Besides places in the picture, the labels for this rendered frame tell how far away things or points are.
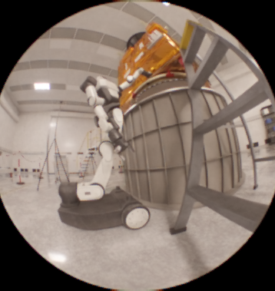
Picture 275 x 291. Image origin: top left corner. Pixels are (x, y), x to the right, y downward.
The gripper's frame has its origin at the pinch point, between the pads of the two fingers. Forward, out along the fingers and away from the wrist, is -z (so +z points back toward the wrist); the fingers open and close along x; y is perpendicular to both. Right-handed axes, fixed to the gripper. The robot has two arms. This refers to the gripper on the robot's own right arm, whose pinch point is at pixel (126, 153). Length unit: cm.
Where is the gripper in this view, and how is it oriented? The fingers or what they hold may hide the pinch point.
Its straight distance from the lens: 68.0
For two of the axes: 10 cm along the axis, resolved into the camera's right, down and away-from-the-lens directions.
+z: -5.7, -8.1, 1.1
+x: 7.0, -5.5, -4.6
